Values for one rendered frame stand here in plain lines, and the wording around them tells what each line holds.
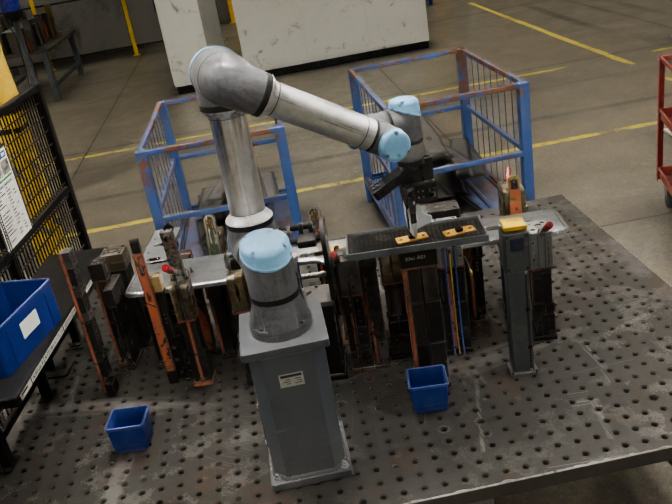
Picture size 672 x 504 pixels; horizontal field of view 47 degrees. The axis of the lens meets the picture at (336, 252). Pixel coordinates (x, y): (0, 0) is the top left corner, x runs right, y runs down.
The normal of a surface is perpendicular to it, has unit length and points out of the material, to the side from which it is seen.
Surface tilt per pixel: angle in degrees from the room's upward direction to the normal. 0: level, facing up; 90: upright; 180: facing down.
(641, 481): 0
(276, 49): 90
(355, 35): 90
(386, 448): 0
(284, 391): 90
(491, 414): 0
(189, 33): 90
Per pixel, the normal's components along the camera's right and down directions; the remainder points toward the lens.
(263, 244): -0.11, -0.85
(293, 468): 0.13, 0.38
